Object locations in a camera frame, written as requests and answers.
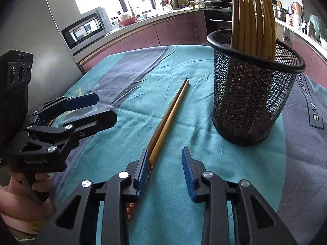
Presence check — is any white microwave oven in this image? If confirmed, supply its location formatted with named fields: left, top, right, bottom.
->
left=61, top=7, right=113, bottom=55

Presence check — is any red bowl on counter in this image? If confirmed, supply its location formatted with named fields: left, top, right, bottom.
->
left=119, top=16, right=137, bottom=27

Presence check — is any silver refrigerator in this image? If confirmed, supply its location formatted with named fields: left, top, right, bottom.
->
left=1, top=0, right=82, bottom=109

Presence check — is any wooden chopstick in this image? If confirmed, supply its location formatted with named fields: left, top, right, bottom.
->
left=231, top=0, right=240, bottom=50
left=243, top=0, right=251, bottom=54

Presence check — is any teal covered appliance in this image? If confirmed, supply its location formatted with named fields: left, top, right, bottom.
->
left=309, top=14, right=326, bottom=41

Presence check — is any black built-in oven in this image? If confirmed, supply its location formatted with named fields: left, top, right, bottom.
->
left=204, top=10, right=232, bottom=34

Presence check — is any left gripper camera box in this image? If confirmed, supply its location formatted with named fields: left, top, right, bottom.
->
left=1, top=50, right=34, bottom=157

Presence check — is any left hand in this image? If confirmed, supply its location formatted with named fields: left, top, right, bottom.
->
left=7, top=166, right=54, bottom=198

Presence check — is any steel stock pot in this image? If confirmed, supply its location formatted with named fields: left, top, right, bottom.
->
left=273, top=4, right=288, bottom=22

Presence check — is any teal grey tablecloth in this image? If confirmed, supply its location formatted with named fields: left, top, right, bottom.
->
left=52, top=45, right=326, bottom=244

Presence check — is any black mesh utensil holder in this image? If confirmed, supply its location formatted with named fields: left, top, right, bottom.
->
left=207, top=30, right=305, bottom=146

